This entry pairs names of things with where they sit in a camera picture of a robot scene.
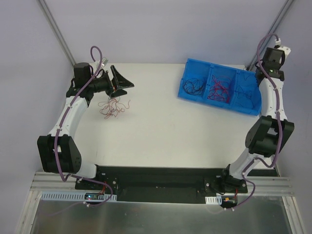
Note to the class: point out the right white slotted cable duct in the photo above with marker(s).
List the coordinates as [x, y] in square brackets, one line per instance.
[213, 200]

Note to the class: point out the aluminium frame post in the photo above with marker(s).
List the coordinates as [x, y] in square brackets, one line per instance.
[56, 31]
[277, 22]

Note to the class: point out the left aluminium frame post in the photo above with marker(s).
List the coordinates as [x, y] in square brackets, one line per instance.
[56, 31]

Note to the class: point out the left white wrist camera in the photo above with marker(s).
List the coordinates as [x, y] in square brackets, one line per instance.
[102, 63]

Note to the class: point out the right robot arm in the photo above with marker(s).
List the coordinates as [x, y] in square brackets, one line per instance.
[269, 134]

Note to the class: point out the aluminium front rail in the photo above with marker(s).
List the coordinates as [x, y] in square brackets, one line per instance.
[270, 186]

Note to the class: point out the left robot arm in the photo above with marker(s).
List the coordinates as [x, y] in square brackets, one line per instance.
[57, 150]

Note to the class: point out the white slotted cable duct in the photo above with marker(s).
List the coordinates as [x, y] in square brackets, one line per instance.
[77, 196]
[213, 200]

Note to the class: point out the right aluminium frame post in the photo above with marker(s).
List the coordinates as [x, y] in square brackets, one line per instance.
[277, 22]

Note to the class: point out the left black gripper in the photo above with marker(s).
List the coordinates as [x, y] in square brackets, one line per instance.
[111, 86]

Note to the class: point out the blue plastic three-compartment bin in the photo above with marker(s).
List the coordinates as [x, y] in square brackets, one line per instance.
[220, 86]

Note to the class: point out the left white slotted cable duct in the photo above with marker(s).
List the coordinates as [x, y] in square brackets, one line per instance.
[77, 196]

